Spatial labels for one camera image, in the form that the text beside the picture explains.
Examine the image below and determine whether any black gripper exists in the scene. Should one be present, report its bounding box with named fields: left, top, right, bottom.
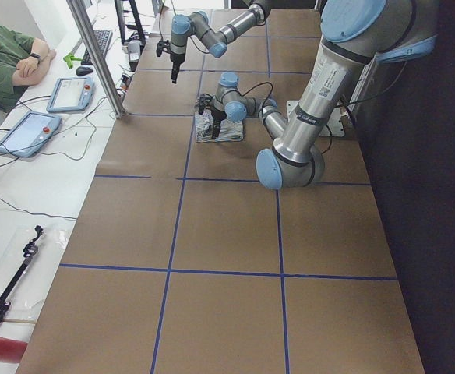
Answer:
left=210, top=107, right=226, bottom=139
left=170, top=52, right=185, bottom=83

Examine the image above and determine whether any navy white striped polo shirt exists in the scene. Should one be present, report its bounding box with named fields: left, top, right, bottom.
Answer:
left=194, top=111, right=245, bottom=143

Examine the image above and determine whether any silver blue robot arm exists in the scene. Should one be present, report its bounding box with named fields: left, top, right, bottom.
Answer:
left=212, top=1, right=439, bottom=189
left=163, top=1, right=273, bottom=84

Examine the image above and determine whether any black monitor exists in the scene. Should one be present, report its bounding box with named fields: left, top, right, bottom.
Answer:
left=114, top=0, right=147, bottom=48

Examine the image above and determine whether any black keyboard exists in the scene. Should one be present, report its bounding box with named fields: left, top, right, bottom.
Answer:
left=80, top=30, right=113, bottom=65

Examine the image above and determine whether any black computer mouse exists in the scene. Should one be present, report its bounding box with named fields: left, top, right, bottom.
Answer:
left=76, top=65, right=93, bottom=76

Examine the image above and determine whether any green tool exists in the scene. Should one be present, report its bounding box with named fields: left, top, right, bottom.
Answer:
left=63, top=53, right=81, bottom=69

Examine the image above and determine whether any blue teach pendant far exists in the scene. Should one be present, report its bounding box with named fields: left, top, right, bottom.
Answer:
left=46, top=76, right=94, bottom=113

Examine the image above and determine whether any blue teach pendant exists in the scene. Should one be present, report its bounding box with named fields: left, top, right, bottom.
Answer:
left=0, top=111, right=62, bottom=157
left=46, top=76, right=94, bottom=113

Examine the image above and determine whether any blue teach pendant near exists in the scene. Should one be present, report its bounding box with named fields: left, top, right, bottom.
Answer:
left=0, top=111, right=62, bottom=157

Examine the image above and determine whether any person in green shirt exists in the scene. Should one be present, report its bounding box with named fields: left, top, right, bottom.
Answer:
left=0, top=25, right=56, bottom=112

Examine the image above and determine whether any black tripod pole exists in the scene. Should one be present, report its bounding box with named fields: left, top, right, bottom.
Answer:
left=0, top=224, right=44, bottom=336

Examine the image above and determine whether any red cylinder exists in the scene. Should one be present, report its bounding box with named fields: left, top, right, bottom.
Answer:
left=0, top=337, right=28, bottom=364

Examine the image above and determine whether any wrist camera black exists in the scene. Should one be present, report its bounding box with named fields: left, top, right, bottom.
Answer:
left=196, top=93, right=213, bottom=115
left=156, top=40, right=171, bottom=58

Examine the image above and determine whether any aluminium frame post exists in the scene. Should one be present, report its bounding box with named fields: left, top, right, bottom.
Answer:
left=66, top=0, right=125, bottom=118

